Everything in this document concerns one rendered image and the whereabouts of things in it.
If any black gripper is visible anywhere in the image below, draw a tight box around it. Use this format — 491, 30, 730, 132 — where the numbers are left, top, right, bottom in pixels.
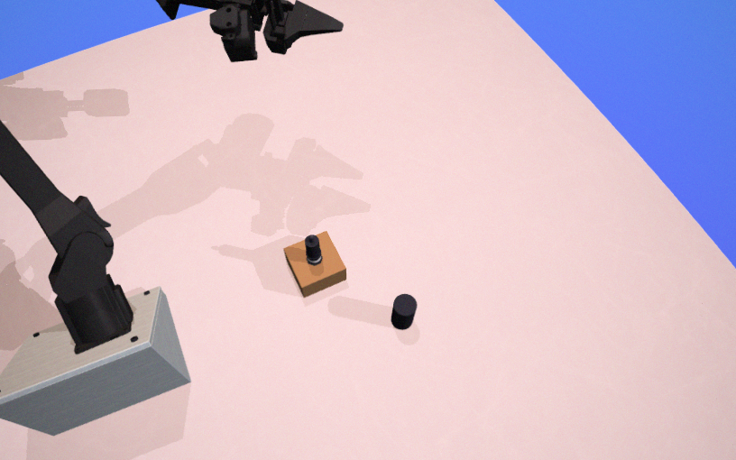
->
244, 0, 344, 55

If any tan square block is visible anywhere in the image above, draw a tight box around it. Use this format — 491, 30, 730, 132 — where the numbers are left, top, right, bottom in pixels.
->
283, 231, 346, 299

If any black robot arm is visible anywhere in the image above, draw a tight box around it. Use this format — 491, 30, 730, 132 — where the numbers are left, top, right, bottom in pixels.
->
0, 0, 262, 354

